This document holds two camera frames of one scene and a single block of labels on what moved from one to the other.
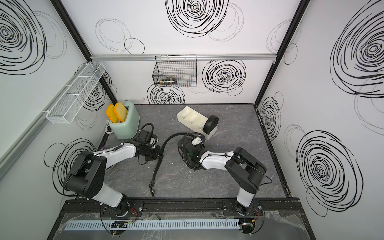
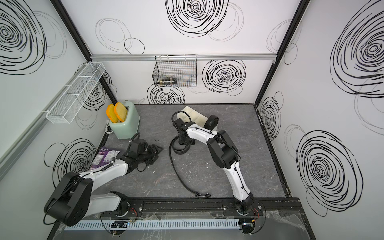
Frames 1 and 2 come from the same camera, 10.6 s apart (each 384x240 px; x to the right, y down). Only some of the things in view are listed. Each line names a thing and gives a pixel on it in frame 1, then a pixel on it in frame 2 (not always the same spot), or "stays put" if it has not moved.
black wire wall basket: [179, 70] stays put
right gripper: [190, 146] -> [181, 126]
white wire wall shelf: [67, 106] stays put
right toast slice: [120, 111] stays put
